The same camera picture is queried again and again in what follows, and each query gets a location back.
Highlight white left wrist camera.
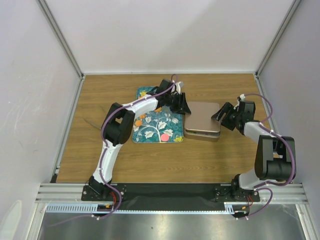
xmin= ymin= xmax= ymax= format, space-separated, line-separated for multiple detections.
xmin=171 ymin=81 xmax=185 ymax=95

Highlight orange round cookie centre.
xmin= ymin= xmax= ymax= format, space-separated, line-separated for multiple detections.
xmin=154 ymin=107 xmax=162 ymax=113

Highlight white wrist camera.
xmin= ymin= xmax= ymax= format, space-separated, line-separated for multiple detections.
xmin=237 ymin=94 xmax=246 ymax=101
xmin=171 ymin=81 xmax=185 ymax=95

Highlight teal floral serving tray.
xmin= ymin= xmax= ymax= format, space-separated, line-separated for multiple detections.
xmin=132 ymin=86 xmax=185 ymax=145

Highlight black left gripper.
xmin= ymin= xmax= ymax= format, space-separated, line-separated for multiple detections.
xmin=164 ymin=92 xmax=191 ymax=116

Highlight aluminium cable rail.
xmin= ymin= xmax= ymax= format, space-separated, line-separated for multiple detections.
xmin=35 ymin=183 xmax=308 ymax=216

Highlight metal slotted tongs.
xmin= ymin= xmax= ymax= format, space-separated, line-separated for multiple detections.
xmin=83 ymin=105 xmax=107 ymax=130

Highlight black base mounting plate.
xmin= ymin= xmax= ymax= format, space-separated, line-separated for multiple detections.
xmin=81 ymin=183 xmax=261 ymax=212

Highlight pink round cookie lower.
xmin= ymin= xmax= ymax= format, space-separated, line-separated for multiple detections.
xmin=160 ymin=133 xmax=170 ymax=142

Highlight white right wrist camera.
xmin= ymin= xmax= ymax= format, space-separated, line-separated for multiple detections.
xmin=237 ymin=94 xmax=246 ymax=101

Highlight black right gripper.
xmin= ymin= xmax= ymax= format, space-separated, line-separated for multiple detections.
xmin=211 ymin=101 xmax=241 ymax=131

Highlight rose gold tin lid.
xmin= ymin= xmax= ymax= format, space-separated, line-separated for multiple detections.
xmin=184 ymin=101 xmax=221 ymax=135

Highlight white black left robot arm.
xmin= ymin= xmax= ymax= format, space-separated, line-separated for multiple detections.
xmin=81 ymin=78 xmax=191 ymax=201

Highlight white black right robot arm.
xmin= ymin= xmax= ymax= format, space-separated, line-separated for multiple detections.
xmin=211 ymin=99 xmax=296 ymax=202

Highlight rose gold cookie tin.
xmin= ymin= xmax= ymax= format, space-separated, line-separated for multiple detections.
xmin=184 ymin=130 xmax=221 ymax=142

